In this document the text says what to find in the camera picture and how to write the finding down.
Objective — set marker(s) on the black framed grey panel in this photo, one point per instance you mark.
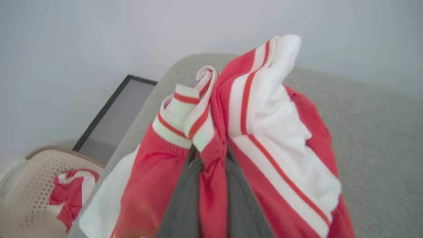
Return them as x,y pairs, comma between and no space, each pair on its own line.
119,112

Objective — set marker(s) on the red and white garment in basket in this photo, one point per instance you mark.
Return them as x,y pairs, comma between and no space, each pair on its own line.
67,198

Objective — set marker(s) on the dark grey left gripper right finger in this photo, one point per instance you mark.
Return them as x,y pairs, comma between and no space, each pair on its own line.
243,205

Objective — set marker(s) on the beige perforated laundry basket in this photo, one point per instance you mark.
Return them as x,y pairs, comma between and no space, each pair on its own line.
26,195

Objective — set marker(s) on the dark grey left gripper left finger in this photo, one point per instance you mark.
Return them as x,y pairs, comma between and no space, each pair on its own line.
185,201

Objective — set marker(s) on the red and white striped garment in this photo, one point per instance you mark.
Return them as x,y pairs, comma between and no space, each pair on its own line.
281,132

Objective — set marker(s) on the grey fabric sofa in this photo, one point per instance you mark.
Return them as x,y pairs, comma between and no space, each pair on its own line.
373,148

